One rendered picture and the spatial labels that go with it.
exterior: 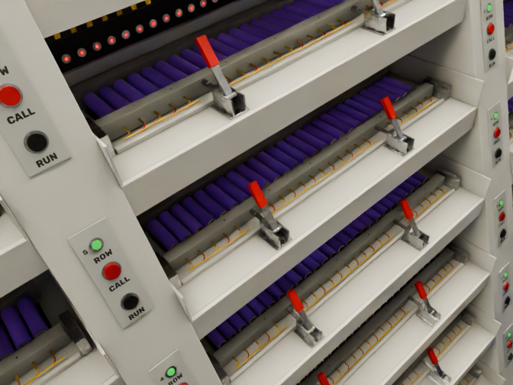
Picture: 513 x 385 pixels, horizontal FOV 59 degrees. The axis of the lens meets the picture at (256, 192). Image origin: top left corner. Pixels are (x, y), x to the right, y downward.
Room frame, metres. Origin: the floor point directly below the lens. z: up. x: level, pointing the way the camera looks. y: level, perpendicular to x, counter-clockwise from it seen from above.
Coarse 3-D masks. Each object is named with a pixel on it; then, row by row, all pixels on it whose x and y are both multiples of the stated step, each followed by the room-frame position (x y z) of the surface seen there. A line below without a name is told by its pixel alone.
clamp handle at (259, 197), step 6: (252, 186) 0.53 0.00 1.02; (258, 186) 0.53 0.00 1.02; (252, 192) 0.53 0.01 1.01; (258, 192) 0.53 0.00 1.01; (258, 198) 0.52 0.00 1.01; (264, 198) 0.53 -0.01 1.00; (258, 204) 0.52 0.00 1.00; (264, 204) 0.52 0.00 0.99; (264, 210) 0.52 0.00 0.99; (270, 216) 0.52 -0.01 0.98; (270, 222) 0.52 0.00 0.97; (270, 228) 0.52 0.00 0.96; (276, 228) 0.51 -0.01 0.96
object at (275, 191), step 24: (408, 96) 0.74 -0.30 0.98; (384, 120) 0.69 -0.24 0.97; (336, 144) 0.65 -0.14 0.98; (312, 168) 0.61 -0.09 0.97; (336, 168) 0.62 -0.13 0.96; (264, 192) 0.58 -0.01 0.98; (288, 192) 0.59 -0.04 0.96; (240, 216) 0.55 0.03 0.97; (192, 240) 0.52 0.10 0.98; (216, 240) 0.53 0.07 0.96
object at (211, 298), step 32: (416, 64) 0.80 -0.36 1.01; (448, 96) 0.74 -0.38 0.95; (384, 128) 0.70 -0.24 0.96; (416, 128) 0.68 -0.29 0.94; (448, 128) 0.67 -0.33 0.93; (384, 160) 0.63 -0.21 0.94; (416, 160) 0.63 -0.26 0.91; (320, 192) 0.59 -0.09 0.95; (352, 192) 0.57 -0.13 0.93; (384, 192) 0.60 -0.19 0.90; (256, 224) 0.55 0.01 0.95; (288, 224) 0.54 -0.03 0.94; (320, 224) 0.53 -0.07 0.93; (160, 256) 0.50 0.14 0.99; (256, 256) 0.50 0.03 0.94; (288, 256) 0.50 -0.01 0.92; (192, 288) 0.47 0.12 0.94; (224, 288) 0.46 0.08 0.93; (256, 288) 0.48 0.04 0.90; (192, 320) 0.43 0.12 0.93; (224, 320) 0.46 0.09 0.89
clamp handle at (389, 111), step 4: (388, 96) 0.66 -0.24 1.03; (380, 100) 0.66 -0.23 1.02; (384, 100) 0.65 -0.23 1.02; (388, 100) 0.65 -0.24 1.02; (384, 104) 0.65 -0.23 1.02; (388, 104) 0.65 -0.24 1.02; (384, 108) 0.65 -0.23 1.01; (388, 108) 0.65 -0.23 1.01; (392, 108) 0.65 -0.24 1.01; (388, 112) 0.65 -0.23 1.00; (392, 112) 0.65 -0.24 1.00; (388, 116) 0.65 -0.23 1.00; (392, 116) 0.65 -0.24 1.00; (396, 116) 0.65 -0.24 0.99; (392, 120) 0.65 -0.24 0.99; (396, 120) 0.65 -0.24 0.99; (392, 124) 0.64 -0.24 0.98; (396, 124) 0.64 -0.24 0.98; (396, 128) 0.64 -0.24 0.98; (400, 128) 0.64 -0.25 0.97; (396, 132) 0.64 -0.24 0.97; (400, 132) 0.64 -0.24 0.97; (396, 136) 0.65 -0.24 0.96; (400, 136) 0.64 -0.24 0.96
